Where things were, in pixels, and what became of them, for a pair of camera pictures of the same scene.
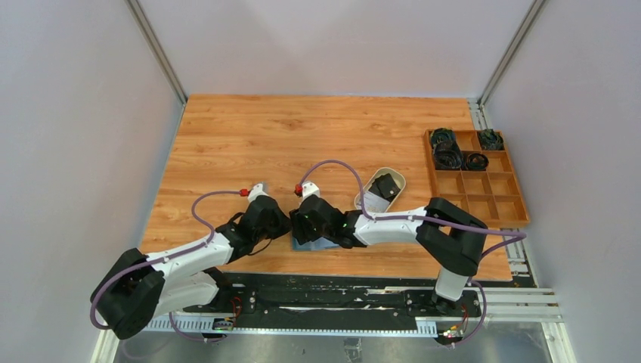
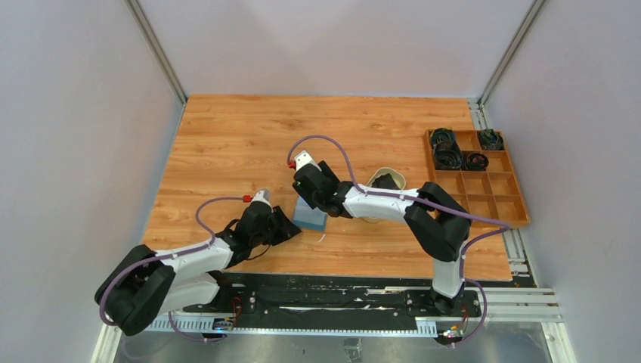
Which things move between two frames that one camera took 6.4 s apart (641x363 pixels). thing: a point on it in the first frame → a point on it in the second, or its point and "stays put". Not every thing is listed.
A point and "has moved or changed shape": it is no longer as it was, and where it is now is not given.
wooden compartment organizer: x=473 y=169 stays put
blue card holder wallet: x=319 y=243 has moved or changed shape
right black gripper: x=299 y=224 → x=328 y=172
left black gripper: x=284 y=224 stays put
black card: x=385 y=187 stays put
